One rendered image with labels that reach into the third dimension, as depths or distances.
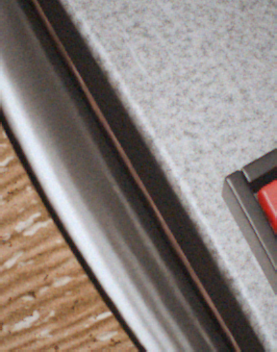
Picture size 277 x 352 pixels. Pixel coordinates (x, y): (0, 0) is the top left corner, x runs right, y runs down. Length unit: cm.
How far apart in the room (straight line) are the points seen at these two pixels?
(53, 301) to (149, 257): 4
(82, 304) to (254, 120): 9
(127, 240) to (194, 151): 4
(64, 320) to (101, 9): 12
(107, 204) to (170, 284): 3
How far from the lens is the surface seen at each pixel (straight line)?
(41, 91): 36
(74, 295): 32
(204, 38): 37
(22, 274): 32
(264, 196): 33
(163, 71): 36
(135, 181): 39
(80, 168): 34
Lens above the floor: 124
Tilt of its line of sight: 70 degrees down
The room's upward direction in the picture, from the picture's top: 1 degrees clockwise
